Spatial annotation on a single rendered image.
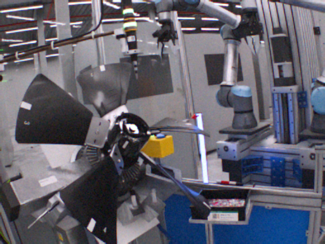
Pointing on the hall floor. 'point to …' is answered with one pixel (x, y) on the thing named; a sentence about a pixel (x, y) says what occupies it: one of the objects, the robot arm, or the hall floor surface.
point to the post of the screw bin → (209, 233)
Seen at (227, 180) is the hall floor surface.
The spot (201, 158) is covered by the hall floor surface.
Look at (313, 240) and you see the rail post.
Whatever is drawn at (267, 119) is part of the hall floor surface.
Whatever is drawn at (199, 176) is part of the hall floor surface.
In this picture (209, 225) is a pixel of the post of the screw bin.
